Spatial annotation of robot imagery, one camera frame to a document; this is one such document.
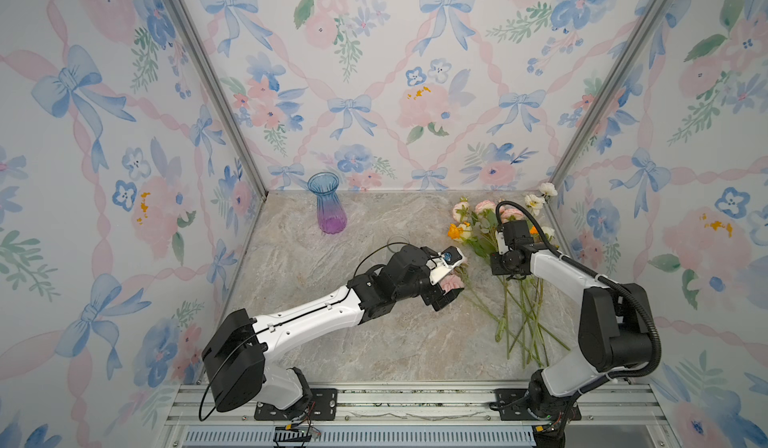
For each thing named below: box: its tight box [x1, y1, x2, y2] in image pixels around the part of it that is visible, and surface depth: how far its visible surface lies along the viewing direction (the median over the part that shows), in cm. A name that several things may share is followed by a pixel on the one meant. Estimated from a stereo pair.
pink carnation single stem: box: [443, 272, 505, 342], surface depth 92 cm
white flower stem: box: [524, 182, 558, 240], surface depth 106 cm
